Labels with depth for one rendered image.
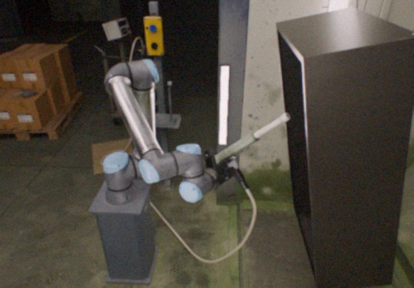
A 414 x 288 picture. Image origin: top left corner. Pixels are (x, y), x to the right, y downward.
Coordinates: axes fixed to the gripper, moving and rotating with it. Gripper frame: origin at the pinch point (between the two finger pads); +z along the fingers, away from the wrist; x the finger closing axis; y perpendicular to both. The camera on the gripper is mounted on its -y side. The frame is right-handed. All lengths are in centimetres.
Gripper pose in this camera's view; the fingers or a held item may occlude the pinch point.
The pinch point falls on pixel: (230, 158)
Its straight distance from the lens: 149.9
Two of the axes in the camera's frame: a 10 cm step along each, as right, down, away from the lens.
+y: 5.4, 8.3, -1.0
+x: 6.4, -4.9, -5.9
